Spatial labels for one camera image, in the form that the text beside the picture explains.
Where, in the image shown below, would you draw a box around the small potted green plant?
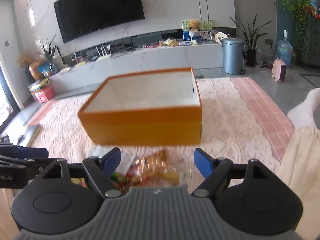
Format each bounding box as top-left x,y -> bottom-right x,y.
42,35 -> 57,74

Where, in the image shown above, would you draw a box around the tall potted plant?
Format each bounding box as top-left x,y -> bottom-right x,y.
229,13 -> 272,67

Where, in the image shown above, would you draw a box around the pink small heater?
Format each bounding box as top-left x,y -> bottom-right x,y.
272,59 -> 286,81

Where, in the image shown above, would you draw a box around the white marble tv cabinet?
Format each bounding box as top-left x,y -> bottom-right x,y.
50,43 -> 223,94

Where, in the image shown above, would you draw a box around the blue water jug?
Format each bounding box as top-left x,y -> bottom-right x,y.
276,30 -> 293,68

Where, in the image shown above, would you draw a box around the pink white lace rug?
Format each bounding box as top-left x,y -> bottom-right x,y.
31,70 -> 294,172

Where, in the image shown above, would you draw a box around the brown ceramic vase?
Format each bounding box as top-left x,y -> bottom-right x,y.
29,60 -> 45,81

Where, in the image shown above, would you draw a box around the yellow snacks on cabinet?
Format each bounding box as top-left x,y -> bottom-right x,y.
158,38 -> 180,47

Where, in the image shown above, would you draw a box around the cream trouser leg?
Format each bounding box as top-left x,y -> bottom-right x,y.
278,127 -> 320,239

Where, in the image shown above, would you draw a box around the orange cardboard box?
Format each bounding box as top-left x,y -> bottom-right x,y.
78,67 -> 202,146

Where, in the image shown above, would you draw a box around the white wifi router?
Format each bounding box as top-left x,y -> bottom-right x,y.
96,44 -> 112,61

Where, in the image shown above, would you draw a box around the hanging ivy plant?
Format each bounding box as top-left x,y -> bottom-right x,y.
282,0 -> 311,59

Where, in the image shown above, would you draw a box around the black wall television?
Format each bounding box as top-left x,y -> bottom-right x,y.
54,0 -> 145,43

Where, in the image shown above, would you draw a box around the teddy bear plush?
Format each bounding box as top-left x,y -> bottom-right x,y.
188,20 -> 200,32

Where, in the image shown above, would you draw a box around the white sock foot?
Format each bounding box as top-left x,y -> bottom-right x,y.
287,88 -> 320,129

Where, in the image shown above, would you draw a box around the pink storage crate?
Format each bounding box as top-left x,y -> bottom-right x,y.
31,85 -> 55,104

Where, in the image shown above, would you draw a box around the grey metal trash bin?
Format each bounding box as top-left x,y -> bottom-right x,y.
221,37 -> 246,75

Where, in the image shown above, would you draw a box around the red yellow chips bag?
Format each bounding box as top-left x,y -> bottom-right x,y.
111,150 -> 180,194

